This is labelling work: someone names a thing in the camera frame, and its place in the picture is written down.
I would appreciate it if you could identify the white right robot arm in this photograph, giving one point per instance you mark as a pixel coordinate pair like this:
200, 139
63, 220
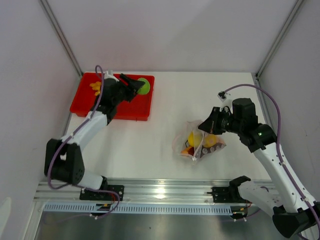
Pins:
294, 210

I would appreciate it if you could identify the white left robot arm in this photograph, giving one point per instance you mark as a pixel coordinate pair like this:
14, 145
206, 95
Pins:
63, 158

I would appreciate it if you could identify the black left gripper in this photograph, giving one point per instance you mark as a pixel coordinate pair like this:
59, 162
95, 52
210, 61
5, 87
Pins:
132, 87

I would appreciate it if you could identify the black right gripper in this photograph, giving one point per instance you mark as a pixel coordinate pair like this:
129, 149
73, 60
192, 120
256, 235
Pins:
211, 124

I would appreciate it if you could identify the white slotted cable duct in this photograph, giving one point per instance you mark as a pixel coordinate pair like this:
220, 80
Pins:
131, 208

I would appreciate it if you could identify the aluminium frame post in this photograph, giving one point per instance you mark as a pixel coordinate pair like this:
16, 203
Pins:
284, 30
48, 11

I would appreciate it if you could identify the aluminium frame post right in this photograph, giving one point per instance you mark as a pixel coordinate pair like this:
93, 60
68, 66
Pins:
284, 30

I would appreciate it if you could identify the yellow mango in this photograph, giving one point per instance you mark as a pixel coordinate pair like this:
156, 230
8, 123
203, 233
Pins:
195, 138

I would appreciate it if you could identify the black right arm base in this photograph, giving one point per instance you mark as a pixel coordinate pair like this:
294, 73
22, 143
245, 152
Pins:
229, 194

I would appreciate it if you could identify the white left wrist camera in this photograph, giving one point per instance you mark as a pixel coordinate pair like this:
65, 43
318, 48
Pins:
111, 74

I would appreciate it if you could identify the yellow lemon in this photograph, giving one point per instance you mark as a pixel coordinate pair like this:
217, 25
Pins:
209, 140

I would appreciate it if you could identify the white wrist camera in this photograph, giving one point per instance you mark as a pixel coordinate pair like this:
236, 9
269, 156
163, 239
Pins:
111, 74
226, 99

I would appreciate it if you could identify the ginger root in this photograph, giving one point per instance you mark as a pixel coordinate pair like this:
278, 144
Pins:
96, 87

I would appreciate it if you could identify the clear zip bag pink dots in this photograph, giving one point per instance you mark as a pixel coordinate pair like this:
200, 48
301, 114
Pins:
180, 141

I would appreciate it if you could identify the red plastic bin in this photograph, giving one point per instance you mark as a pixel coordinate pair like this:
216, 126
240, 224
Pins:
111, 99

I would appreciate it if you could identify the aluminium mounting rail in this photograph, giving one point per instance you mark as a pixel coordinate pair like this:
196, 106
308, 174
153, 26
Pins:
144, 191

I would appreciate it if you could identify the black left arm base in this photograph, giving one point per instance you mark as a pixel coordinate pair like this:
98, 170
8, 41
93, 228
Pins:
106, 192

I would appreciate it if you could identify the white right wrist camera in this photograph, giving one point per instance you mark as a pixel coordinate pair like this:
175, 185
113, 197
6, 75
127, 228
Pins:
226, 99

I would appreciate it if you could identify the aluminium frame post left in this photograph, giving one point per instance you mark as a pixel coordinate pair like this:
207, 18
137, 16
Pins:
48, 11

